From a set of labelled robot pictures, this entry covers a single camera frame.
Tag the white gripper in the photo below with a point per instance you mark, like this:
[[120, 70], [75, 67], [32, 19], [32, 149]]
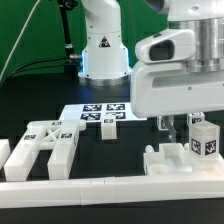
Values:
[[161, 84]]

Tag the white chair seat block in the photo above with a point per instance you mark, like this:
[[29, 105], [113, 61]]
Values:
[[175, 158]]

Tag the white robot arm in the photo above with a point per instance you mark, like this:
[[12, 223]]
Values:
[[105, 58]]

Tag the white tagged cube left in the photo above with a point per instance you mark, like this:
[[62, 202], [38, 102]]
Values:
[[161, 124]]

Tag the white tagged cube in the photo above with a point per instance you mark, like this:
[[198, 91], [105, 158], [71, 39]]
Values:
[[195, 117], [161, 124]]

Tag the white tagged cube right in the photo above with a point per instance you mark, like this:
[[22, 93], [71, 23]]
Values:
[[195, 117]]

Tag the white L-shaped fence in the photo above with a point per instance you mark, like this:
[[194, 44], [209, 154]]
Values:
[[110, 190]]

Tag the white block at left edge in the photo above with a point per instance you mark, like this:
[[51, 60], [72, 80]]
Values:
[[4, 151]]

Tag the white marker base plate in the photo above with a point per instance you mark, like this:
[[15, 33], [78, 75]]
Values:
[[96, 111]]

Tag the white chair back frame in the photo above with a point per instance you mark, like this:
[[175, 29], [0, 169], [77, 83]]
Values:
[[59, 136]]

